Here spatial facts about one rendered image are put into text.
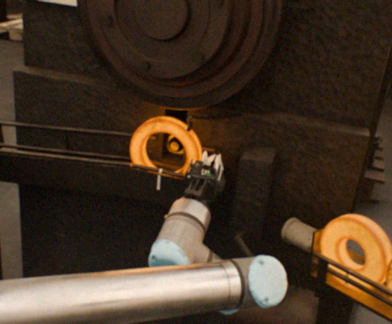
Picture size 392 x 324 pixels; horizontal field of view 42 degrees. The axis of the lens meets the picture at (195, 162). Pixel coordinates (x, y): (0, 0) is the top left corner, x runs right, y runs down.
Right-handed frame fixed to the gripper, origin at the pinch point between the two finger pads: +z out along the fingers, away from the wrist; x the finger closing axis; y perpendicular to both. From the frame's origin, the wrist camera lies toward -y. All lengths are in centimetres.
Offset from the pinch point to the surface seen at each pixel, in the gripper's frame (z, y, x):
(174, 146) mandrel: 5.4, -2.9, 12.6
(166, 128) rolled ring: -0.8, 8.1, 12.5
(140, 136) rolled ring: -1.9, 4.8, 19.2
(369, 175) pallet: 130, -105, -58
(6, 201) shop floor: 43, -93, 111
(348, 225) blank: -19.1, 7.7, -32.8
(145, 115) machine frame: 6.7, 4.9, 21.0
